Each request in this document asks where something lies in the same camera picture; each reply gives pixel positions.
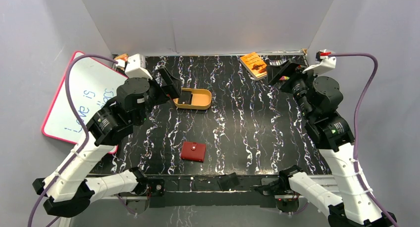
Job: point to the black cards stack in tray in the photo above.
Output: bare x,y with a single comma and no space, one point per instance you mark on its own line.
185,98

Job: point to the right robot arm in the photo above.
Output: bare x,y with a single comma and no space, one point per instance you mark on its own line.
318,98

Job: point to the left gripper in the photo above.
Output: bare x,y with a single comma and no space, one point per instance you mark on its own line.
169,83

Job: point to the orange book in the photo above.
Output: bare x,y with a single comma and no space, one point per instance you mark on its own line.
255,65

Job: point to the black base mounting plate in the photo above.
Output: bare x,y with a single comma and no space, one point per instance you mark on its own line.
217,190

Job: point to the small orange card box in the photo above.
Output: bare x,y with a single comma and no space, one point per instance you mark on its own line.
123,57

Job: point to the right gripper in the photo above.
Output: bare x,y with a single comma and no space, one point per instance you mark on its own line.
289,68

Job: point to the red card holder wallet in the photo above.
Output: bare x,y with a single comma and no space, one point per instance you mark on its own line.
193,151

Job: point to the tan oval tray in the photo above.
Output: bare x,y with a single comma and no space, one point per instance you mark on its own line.
201,99

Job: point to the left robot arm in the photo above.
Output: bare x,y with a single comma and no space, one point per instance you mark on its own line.
68,191

